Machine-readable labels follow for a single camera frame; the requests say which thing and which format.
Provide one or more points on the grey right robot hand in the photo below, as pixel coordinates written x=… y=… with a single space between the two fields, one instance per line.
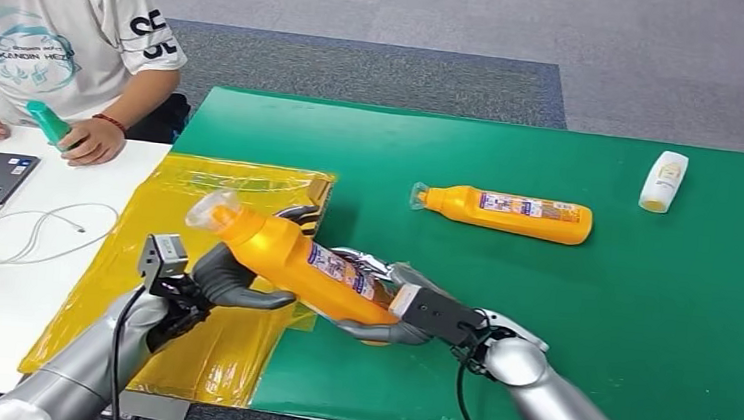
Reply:
x=407 y=274

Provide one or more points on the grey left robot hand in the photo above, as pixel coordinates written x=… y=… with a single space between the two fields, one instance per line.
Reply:
x=223 y=280

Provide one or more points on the person's left hand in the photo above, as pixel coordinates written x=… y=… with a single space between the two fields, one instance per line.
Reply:
x=95 y=142

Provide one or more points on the teal plastic bottle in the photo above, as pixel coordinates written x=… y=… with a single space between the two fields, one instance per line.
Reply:
x=47 y=120

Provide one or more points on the orange bottle with clear cap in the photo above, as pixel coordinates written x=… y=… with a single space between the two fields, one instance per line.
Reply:
x=275 y=254
x=465 y=206

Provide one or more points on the person's left forearm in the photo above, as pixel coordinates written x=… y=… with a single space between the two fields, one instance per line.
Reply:
x=145 y=97

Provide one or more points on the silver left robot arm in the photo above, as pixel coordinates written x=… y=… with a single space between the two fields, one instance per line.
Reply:
x=66 y=377

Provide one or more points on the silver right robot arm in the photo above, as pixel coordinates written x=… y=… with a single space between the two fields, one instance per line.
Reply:
x=556 y=409

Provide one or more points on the small white bottle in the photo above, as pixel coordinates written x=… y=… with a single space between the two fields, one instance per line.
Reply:
x=663 y=181

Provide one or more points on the yellow plastic sheet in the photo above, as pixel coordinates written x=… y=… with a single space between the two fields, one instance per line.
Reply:
x=104 y=234

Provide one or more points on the green table mat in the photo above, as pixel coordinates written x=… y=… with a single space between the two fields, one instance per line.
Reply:
x=417 y=145

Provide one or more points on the person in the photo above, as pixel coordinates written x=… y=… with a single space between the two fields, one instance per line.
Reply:
x=62 y=11

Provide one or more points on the grey metal plate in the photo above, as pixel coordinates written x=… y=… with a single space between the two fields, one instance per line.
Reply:
x=163 y=408

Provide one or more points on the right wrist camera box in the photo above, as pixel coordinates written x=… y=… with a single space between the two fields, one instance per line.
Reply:
x=443 y=317

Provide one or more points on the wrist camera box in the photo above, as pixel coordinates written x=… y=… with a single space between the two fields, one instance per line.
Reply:
x=165 y=259
x=443 y=317

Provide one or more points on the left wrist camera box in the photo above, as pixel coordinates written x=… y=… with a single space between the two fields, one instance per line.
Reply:
x=165 y=259

